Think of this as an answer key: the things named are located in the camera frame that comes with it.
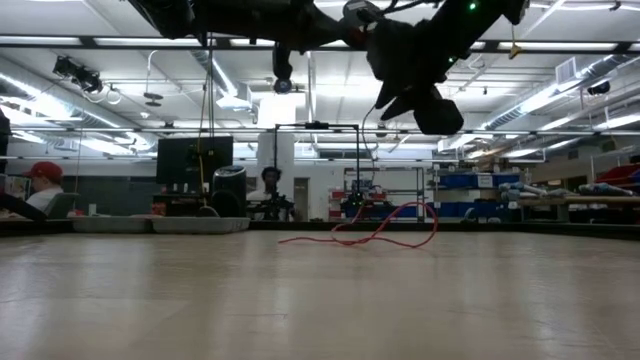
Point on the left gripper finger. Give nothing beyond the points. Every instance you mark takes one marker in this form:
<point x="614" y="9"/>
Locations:
<point x="342" y="35"/>

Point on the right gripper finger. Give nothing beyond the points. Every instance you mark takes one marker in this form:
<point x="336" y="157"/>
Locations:
<point x="387" y="97"/>
<point x="402" y="109"/>

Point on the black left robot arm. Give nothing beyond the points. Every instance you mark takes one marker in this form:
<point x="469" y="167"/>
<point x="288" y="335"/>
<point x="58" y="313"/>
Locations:
<point x="165" y="15"/>

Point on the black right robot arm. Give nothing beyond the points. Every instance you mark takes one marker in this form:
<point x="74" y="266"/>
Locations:
<point x="460" y="25"/>

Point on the yellow hanging pendant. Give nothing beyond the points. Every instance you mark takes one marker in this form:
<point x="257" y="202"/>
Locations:
<point x="514" y="50"/>

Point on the grey door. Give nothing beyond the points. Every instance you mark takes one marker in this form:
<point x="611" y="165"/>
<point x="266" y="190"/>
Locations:
<point x="301" y="197"/>

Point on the black crossbar with light strips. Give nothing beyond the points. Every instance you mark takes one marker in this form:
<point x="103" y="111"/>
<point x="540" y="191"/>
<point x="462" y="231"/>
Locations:
<point x="550" y="46"/>

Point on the person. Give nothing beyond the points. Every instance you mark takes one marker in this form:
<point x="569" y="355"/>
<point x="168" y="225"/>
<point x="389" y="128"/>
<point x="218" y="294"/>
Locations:
<point x="271" y="176"/>
<point x="45" y="197"/>

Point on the grey fabric bundle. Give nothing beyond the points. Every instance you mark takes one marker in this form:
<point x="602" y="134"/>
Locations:
<point x="602" y="189"/>
<point x="522" y="189"/>

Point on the white ceiling air vent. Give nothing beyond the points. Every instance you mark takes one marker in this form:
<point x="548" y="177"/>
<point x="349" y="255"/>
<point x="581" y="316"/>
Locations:
<point x="566" y="71"/>

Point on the black display screen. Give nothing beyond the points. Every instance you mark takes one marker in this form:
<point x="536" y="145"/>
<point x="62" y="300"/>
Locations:
<point x="195" y="160"/>

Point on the wooden workbench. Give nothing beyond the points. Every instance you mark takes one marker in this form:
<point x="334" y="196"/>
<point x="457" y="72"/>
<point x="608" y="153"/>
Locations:
<point x="580" y="201"/>

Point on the black equipment cart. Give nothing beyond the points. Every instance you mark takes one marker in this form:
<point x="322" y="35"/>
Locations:
<point x="175" y="205"/>

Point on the grey tool kit case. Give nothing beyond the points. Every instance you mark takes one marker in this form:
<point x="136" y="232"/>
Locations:
<point x="200" y="225"/>

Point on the red storage bin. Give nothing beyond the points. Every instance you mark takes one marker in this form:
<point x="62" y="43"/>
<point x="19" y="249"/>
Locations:
<point x="617" y="175"/>

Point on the blue storage bin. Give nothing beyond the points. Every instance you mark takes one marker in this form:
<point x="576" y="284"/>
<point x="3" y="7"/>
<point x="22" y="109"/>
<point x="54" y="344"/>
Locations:
<point x="637" y="176"/>

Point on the grey chair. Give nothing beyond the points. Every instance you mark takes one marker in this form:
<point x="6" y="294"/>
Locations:
<point x="62" y="205"/>

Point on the black ceiling camera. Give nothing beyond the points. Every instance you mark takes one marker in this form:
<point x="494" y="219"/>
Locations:
<point x="598" y="89"/>
<point x="282" y="86"/>
<point x="80" y="75"/>

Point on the black leader rig frame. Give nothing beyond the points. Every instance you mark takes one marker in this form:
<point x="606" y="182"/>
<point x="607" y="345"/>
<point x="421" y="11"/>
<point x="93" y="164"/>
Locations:
<point x="300" y="126"/>

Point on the wall shelving with blue bins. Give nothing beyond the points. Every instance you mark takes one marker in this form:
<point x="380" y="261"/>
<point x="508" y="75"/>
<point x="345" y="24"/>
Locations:
<point x="470" y="181"/>

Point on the silver ceiling duct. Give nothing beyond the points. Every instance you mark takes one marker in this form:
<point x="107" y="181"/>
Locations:
<point x="550" y="95"/>
<point x="90" y="119"/>

